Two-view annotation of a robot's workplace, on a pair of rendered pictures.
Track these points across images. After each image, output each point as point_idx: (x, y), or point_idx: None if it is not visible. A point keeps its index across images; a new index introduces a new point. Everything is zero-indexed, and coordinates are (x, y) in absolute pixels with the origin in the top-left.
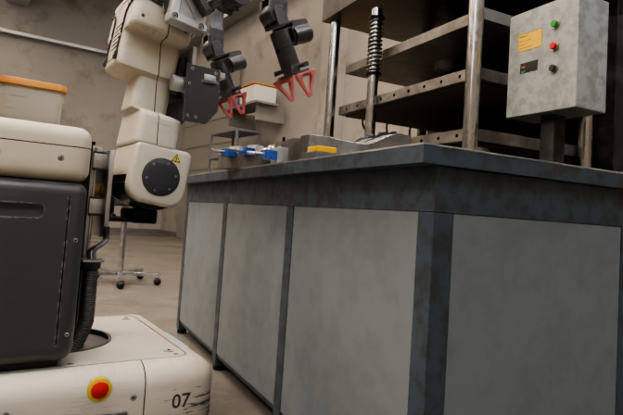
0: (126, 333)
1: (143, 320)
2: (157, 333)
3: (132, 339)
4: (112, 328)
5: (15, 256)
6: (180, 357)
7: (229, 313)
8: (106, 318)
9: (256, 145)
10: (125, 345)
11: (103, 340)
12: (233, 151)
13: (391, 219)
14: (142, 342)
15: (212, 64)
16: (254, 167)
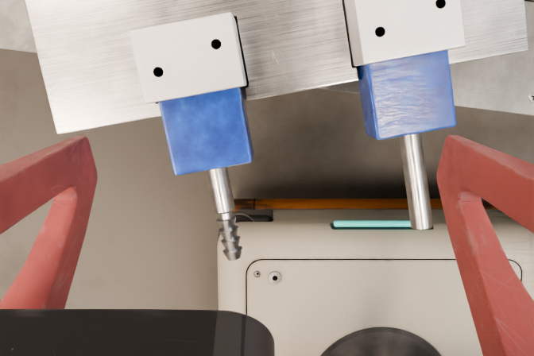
0: (379, 303)
1: (288, 253)
2: (394, 262)
3: (415, 304)
4: (337, 313)
5: None
6: (528, 273)
7: None
8: (259, 305)
9: (462, 42)
10: (442, 320)
11: (383, 333)
12: (245, 115)
13: None
14: (435, 296)
15: None
16: (515, 110)
